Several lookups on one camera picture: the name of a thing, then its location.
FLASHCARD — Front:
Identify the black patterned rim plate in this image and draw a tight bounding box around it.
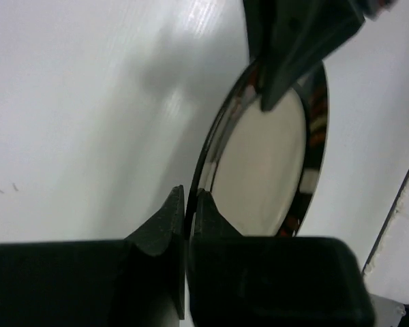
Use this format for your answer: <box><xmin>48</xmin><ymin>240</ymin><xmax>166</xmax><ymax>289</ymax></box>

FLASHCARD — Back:
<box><xmin>185</xmin><ymin>57</ymin><xmax>331</xmax><ymax>327</ymax></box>

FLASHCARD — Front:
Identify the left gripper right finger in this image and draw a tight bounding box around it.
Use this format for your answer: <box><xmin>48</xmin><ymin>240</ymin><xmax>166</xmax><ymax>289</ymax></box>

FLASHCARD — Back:
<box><xmin>189</xmin><ymin>191</ymin><xmax>375</xmax><ymax>326</ymax></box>

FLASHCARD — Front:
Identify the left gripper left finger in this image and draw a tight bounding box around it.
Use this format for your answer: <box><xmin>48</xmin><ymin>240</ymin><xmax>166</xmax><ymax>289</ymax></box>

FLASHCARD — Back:
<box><xmin>0</xmin><ymin>186</ymin><xmax>185</xmax><ymax>326</ymax></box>

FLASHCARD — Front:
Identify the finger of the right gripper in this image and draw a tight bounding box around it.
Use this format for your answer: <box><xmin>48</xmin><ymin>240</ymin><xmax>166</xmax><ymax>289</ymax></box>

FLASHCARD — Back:
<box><xmin>243</xmin><ymin>0</ymin><xmax>365</xmax><ymax>112</ymax></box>

